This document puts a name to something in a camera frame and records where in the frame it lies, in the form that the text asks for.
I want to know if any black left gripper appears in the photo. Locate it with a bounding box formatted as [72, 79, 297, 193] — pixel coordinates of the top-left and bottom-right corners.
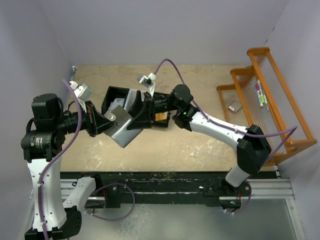
[54, 99, 117, 136]

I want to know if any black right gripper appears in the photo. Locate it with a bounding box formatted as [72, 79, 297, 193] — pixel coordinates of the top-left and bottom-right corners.
[123, 90, 181, 130]

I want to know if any grey card holder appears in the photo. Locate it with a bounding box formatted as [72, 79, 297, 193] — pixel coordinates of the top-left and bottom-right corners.
[103, 105, 143, 148]

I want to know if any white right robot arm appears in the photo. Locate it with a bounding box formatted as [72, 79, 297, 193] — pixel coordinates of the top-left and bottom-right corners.
[125, 84, 271, 196]

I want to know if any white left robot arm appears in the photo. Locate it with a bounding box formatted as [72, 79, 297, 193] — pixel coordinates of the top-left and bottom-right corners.
[20, 93, 115, 240]

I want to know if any gold cards stack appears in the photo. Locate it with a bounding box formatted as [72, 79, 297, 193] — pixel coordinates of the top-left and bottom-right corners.
[155, 112, 168, 122]

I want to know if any black bin with gold cards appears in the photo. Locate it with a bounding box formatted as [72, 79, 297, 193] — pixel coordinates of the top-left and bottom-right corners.
[151, 91, 174, 129]

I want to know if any silver cards stack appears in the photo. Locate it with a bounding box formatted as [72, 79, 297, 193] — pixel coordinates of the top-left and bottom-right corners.
[107, 97, 125, 112]

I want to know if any pink marker pen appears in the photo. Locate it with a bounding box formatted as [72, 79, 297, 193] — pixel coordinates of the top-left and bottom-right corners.
[255, 80, 263, 102]

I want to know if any orange wooden rack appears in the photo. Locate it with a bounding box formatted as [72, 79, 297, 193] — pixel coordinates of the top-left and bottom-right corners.
[216, 47, 317, 166]

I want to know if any green marker pen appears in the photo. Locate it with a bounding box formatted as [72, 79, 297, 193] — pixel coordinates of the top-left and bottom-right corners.
[259, 93, 270, 112]

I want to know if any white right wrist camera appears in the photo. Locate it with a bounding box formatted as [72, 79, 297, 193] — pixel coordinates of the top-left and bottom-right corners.
[137, 72, 156, 97]

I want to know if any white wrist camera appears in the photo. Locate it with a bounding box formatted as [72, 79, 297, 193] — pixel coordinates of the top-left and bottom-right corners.
[69, 80, 93, 102]
[137, 72, 156, 97]

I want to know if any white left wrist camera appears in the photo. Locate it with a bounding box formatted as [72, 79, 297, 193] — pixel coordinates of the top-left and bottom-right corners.
[69, 80, 93, 102]

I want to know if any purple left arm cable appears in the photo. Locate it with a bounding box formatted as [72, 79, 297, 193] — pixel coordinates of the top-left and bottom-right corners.
[37, 78, 83, 240]

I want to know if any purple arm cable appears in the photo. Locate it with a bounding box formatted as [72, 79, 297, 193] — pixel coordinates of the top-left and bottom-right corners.
[152, 58, 298, 166]
[37, 78, 83, 240]

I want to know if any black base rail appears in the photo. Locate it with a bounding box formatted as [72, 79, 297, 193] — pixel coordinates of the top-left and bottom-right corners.
[61, 170, 253, 208]

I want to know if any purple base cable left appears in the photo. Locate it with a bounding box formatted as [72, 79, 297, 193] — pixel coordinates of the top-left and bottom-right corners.
[83, 182, 136, 221]

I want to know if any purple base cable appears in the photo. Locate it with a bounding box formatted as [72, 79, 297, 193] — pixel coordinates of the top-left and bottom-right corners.
[221, 179, 252, 216]
[83, 182, 136, 221]

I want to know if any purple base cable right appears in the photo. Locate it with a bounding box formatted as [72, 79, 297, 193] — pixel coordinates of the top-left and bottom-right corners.
[221, 179, 252, 216]

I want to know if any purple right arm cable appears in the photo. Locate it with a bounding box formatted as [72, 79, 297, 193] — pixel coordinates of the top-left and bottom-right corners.
[152, 58, 298, 166]

